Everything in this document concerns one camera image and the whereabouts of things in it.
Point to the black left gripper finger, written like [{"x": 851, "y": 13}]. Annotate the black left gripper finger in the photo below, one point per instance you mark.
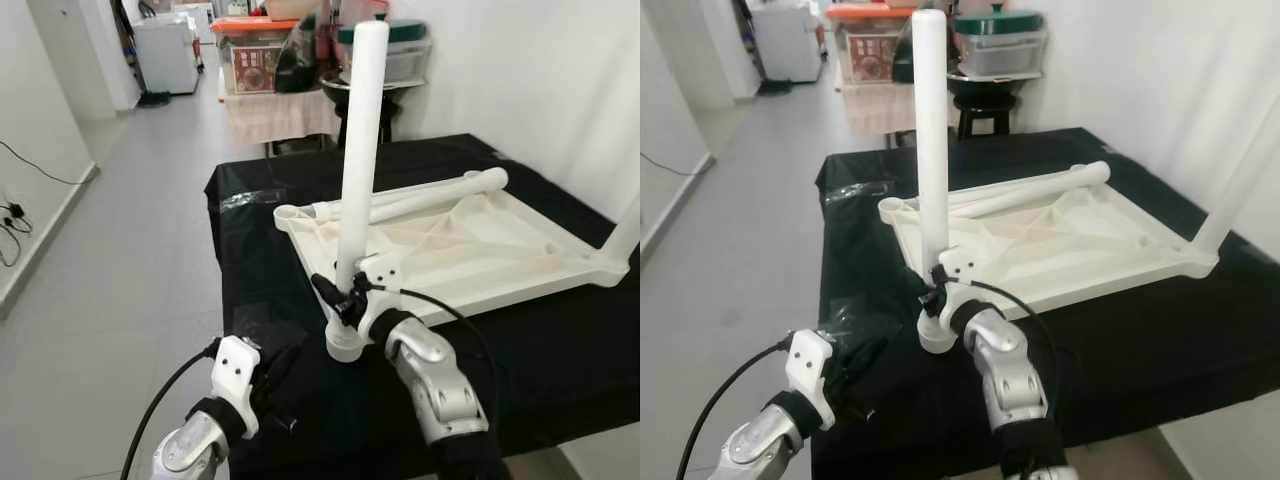
[
  {"x": 870, "y": 335},
  {"x": 285, "y": 335}
]

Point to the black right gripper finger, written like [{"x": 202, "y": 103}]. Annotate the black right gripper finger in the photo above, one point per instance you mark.
[
  {"x": 920, "y": 293},
  {"x": 325, "y": 292}
]

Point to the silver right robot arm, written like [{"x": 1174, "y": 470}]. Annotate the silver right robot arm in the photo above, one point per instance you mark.
[
  {"x": 1010, "y": 375},
  {"x": 435, "y": 380}
]

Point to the cream plastic children table top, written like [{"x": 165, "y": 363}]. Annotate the cream plastic children table top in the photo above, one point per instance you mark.
[
  {"x": 1060, "y": 240},
  {"x": 470, "y": 250}
]

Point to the clear plastic wrap scrap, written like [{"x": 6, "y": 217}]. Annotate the clear plastic wrap scrap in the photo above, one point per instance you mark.
[
  {"x": 835, "y": 322},
  {"x": 850, "y": 190},
  {"x": 250, "y": 315},
  {"x": 245, "y": 195}
]

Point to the black round stool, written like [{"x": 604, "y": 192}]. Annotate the black round stool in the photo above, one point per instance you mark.
[
  {"x": 388, "y": 105},
  {"x": 985, "y": 110}
]

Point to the black tablecloth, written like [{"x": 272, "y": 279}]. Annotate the black tablecloth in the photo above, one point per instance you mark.
[
  {"x": 560, "y": 360},
  {"x": 1150, "y": 350}
]

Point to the black bag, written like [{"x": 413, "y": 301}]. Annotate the black bag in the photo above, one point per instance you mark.
[
  {"x": 295, "y": 65},
  {"x": 903, "y": 60}
]

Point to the red printed box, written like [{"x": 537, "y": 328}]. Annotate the red printed box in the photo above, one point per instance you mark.
[
  {"x": 250, "y": 68},
  {"x": 865, "y": 55}
]

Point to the clear plastic storage container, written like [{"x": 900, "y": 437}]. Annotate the clear plastic storage container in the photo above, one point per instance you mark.
[
  {"x": 410, "y": 60},
  {"x": 1000, "y": 45}
]

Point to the orange shelf board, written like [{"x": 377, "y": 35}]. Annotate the orange shelf board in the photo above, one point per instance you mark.
[
  {"x": 865, "y": 13},
  {"x": 250, "y": 24}
]

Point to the white chest freezer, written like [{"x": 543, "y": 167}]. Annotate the white chest freezer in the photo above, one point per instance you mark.
[
  {"x": 165, "y": 55},
  {"x": 790, "y": 40}
]

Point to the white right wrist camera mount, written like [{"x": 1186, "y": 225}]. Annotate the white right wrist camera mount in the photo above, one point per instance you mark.
[
  {"x": 380, "y": 270},
  {"x": 962, "y": 262}
]

